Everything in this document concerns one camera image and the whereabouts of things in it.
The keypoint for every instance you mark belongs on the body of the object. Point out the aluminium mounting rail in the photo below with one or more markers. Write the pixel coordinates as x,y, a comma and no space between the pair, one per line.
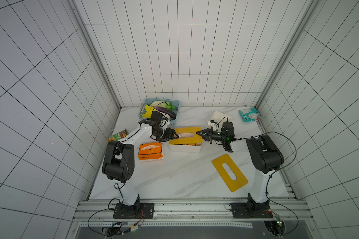
170,212

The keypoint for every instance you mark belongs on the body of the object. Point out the purple toy eggplant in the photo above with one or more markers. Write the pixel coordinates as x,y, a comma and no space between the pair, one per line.
170,113

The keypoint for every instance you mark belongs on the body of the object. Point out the yellow toy cabbage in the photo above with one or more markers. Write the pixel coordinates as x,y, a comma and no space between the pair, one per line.
147,111

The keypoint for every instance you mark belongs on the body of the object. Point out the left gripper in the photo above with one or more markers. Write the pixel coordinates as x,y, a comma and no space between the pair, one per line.
169,135

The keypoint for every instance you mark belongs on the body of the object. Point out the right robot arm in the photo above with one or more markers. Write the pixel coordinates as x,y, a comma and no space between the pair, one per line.
266,158

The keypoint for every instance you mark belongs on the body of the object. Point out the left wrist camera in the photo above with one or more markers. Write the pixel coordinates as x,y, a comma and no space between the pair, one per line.
158,117

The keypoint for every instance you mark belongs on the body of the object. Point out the green snack bag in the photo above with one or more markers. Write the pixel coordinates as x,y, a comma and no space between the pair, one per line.
118,136

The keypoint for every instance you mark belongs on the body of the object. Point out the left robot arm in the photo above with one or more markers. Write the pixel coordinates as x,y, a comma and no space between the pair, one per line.
119,164

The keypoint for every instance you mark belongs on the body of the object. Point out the blue plastic basket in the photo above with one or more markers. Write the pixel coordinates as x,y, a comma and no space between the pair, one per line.
148,101

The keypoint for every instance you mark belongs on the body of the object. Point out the white tissue box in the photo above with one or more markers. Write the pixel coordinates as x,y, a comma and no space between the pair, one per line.
188,148
220,117

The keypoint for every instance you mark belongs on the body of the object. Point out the yellow box lid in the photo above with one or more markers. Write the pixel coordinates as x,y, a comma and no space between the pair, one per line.
194,140
230,173

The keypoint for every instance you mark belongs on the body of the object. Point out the green toy lettuce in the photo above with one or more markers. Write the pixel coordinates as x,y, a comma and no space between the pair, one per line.
166,105

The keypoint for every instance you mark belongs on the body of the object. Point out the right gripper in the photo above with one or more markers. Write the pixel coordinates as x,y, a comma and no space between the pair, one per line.
210,135

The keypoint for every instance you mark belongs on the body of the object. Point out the teal snack packet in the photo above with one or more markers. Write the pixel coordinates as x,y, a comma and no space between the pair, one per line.
249,115

